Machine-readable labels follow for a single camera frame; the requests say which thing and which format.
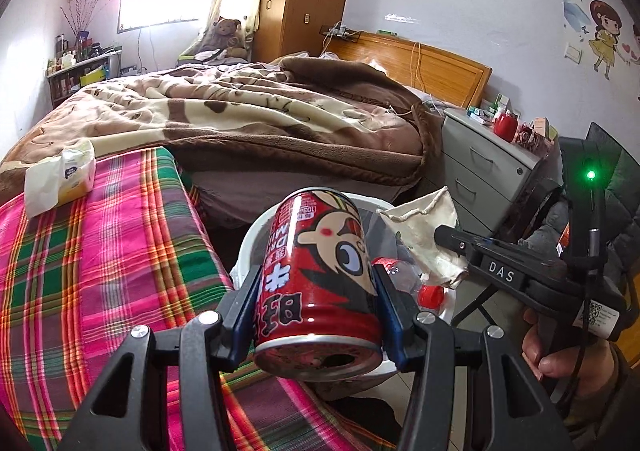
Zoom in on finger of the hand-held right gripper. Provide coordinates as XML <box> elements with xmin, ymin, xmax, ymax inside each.
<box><xmin>434</xmin><ymin>225</ymin><xmax>483</xmax><ymax>264</ymax></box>

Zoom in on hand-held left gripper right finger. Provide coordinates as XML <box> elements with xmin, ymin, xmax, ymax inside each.
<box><xmin>372</xmin><ymin>263</ymin><xmax>576</xmax><ymax>451</ymax></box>

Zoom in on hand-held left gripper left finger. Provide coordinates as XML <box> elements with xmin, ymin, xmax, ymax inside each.
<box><xmin>57</xmin><ymin>263</ymin><xmax>263</xmax><ymax>451</ymax></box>

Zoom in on clear bottle with red cap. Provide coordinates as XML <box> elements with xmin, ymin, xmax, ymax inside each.
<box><xmin>372</xmin><ymin>256</ymin><xmax>446</xmax><ymax>309</ymax></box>

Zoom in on white round waste bin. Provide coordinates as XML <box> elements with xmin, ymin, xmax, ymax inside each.
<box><xmin>231</xmin><ymin>191</ymin><xmax>451</xmax><ymax>389</ymax></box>

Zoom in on red cartoon drink can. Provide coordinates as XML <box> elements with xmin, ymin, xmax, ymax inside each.
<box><xmin>252</xmin><ymin>187</ymin><xmax>385</xmax><ymax>384</ymax></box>

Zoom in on person's right forearm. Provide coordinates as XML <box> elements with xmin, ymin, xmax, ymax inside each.
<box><xmin>560</xmin><ymin>341</ymin><xmax>640</xmax><ymax>451</ymax></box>

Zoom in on person's right hand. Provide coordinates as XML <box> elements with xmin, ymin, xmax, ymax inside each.
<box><xmin>521</xmin><ymin>308</ymin><xmax>619</xmax><ymax>384</ymax></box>

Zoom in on grey drawer nightstand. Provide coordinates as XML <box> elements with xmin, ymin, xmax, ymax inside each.
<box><xmin>440</xmin><ymin>107</ymin><xmax>556</xmax><ymax>237</ymax></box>

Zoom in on plaid bed cloth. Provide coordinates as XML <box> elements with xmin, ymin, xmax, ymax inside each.
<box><xmin>0</xmin><ymin>147</ymin><xmax>396</xmax><ymax>451</ymax></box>

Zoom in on wooden headboard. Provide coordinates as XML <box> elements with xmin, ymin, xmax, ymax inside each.
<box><xmin>325</xmin><ymin>30</ymin><xmax>493</xmax><ymax>109</ymax></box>

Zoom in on brown patterned blanket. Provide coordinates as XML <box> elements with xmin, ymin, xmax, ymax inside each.
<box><xmin>0</xmin><ymin>54</ymin><xmax>446</xmax><ymax>212</ymax></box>

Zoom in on white tissue pack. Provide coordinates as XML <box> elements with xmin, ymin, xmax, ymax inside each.
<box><xmin>24</xmin><ymin>140</ymin><xmax>97</xmax><ymax>219</ymax></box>

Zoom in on green flat pad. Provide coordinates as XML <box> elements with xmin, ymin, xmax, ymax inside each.
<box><xmin>177</xmin><ymin>42</ymin><xmax>213</xmax><ymax>63</ymax></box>

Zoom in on brown teddy bear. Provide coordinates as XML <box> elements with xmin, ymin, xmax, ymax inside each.
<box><xmin>202</xmin><ymin>17</ymin><xmax>249</xmax><ymax>61</ymax></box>

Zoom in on cluttered storage shelf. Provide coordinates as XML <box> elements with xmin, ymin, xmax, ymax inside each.
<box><xmin>46</xmin><ymin>48</ymin><xmax>123</xmax><ymax>107</ymax></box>

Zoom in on window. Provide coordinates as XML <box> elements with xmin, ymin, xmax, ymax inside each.
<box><xmin>117</xmin><ymin>0</ymin><xmax>216</xmax><ymax>34</ymax></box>

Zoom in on dried branches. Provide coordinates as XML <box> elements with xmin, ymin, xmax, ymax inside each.
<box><xmin>59</xmin><ymin>0</ymin><xmax>103</xmax><ymax>39</ymax></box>

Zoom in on black wall shelf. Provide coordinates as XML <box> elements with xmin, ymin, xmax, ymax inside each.
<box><xmin>320</xmin><ymin>22</ymin><xmax>362</xmax><ymax>43</ymax></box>

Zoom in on cartoon girl wall sticker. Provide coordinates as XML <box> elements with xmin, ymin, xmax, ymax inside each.
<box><xmin>587</xmin><ymin>0</ymin><xmax>626</xmax><ymax>79</ymax></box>

